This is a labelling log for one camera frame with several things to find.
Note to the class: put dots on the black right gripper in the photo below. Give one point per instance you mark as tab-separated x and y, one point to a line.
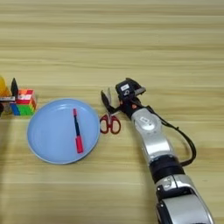
129	106

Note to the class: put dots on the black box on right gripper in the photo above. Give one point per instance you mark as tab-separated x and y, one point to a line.
125	87

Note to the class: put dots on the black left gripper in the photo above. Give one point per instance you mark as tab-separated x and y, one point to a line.
7	99

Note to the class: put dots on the red and black marker pen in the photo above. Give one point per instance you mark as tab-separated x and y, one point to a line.
79	144

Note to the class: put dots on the light blue round plate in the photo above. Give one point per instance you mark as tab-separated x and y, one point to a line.
52	134

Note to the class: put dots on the orange juice bottle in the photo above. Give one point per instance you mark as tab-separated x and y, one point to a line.
3	87

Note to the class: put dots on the colourful puzzle cube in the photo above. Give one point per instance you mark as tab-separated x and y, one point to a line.
25	102

